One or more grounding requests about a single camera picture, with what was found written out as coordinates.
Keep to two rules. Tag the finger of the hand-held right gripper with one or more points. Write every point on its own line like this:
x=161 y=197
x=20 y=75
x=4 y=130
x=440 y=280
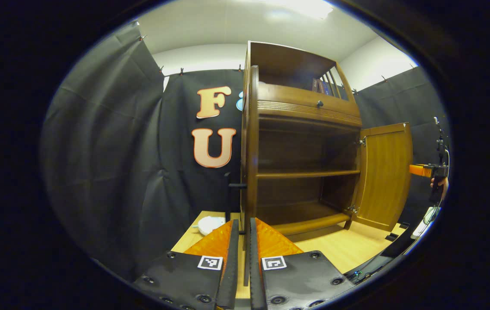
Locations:
x=420 y=170

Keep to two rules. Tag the wooden inner cabinet shelf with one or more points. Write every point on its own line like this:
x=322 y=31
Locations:
x=305 y=174

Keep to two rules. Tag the ceiling light panel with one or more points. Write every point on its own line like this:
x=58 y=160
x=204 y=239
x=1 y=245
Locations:
x=305 y=7

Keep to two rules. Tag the wooden shoe cabinet door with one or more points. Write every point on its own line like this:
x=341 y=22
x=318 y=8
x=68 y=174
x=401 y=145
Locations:
x=251 y=150
x=385 y=176

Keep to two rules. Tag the wooden double-door shoe cabinet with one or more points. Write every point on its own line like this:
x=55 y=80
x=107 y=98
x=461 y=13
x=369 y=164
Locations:
x=296 y=60

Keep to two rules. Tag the small black block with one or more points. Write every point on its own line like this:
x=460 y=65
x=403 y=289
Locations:
x=391 y=237
x=404 y=225

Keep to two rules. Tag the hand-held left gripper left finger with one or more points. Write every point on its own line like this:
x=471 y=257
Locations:
x=231 y=267

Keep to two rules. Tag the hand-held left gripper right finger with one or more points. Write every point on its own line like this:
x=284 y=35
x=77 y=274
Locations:
x=255 y=267

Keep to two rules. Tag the dark red book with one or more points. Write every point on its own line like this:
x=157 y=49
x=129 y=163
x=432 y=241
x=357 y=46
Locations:
x=316 y=85

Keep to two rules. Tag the wooden cabinet drawer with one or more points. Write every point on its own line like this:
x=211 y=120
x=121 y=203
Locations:
x=296 y=99

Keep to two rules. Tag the small white object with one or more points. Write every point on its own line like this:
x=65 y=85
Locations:
x=210 y=224

